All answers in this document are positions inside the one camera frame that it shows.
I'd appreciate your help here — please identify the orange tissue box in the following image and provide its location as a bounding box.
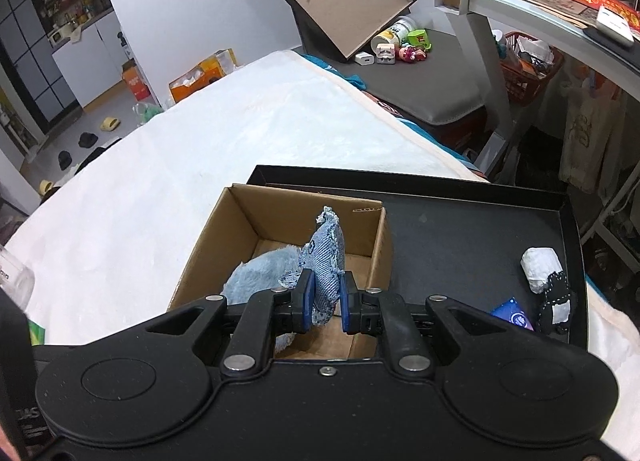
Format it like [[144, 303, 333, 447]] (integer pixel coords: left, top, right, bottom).
[[167, 48, 238, 103]]

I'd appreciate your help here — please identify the teal bed sheet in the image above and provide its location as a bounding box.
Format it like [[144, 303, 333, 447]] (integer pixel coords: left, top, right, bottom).
[[302, 54, 368, 89]]

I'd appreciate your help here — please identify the clear plastic bottle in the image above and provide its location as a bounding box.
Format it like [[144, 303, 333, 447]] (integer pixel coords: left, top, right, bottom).
[[0, 245, 36, 314]]

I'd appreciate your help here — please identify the black and white glove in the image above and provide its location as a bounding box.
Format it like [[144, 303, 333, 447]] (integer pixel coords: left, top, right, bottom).
[[537, 271, 576, 334]]

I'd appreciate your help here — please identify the red plastic basket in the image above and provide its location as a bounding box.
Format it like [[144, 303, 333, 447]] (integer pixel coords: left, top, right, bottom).
[[492, 31, 566, 104]]

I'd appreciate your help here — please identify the grey cushioned stool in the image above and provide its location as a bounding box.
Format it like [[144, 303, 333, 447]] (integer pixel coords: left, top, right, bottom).
[[305, 28, 488, 152]]

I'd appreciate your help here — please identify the blue denim pouch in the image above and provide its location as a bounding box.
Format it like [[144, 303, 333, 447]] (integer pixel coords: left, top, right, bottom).
[[297, 206, 347, 327]]

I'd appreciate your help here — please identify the white kitchen cabinet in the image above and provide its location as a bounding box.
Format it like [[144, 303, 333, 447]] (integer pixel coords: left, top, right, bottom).
[[50, 11, 126, 112]]

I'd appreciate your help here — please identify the black grid glass door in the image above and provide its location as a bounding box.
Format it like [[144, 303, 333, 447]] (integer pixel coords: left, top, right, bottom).
[[0, 0, 81, 132]]

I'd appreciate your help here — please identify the grey desk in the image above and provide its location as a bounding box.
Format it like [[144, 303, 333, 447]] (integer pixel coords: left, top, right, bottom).
[[434, 0, 640, 187]]

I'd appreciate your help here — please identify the orange carton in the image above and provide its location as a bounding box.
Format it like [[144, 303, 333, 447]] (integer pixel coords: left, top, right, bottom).
[[121, 60, 151, 102]]

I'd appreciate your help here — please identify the green plastic bag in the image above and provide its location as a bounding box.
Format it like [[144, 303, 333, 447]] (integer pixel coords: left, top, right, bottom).
[[132, 102, 163, 124]]

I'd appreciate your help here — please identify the blue tissue packet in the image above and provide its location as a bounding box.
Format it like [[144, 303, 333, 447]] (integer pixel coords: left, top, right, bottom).
[[489, 297, 536, 332]]

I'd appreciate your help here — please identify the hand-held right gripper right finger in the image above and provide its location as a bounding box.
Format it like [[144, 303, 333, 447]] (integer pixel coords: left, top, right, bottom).
[[342, 272, 506, 374]]

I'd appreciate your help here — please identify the black desk mat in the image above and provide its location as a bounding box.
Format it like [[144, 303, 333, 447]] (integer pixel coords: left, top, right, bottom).
[[582, 26, 640, 73]]

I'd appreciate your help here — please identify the light blue fluffy cloth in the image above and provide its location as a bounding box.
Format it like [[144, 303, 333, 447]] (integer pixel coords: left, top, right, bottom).
[[222, 247, 306, 352]]

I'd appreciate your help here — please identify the black shallow tray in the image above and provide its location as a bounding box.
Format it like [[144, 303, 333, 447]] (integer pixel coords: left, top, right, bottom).
[[247, 164, 593, 357]]

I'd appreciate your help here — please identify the cream tote bag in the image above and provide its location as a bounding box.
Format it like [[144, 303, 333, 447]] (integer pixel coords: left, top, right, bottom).
[[559, 86, 626, 192]]

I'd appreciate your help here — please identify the white metal rack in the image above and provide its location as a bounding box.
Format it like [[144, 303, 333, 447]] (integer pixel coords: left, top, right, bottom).
[[575, 161, 640, 262]]

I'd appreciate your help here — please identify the brown cardboard box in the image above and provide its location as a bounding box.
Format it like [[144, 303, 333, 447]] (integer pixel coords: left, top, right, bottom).
[[167, 183, 393, 361]]

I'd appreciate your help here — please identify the yellow and white can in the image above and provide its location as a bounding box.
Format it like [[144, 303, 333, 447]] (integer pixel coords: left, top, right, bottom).
[[370, 16, 418, 53]]

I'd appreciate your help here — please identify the white remote control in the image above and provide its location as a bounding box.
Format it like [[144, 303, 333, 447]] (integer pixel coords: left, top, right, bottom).
[[595, 6, 637, 48]]

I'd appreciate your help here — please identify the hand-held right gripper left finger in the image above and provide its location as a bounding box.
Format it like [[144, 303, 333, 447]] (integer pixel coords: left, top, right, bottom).
[[145, 268, 316, 373]]

